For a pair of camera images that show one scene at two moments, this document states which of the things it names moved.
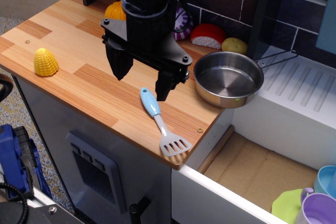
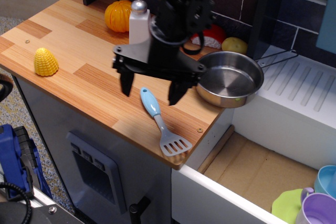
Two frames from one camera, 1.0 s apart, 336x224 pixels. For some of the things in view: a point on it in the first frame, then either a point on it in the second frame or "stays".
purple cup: (316, 208) stays
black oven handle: (136, 210) stays
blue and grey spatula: (170, 145) stays
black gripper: (151, 39) → (159, 56)
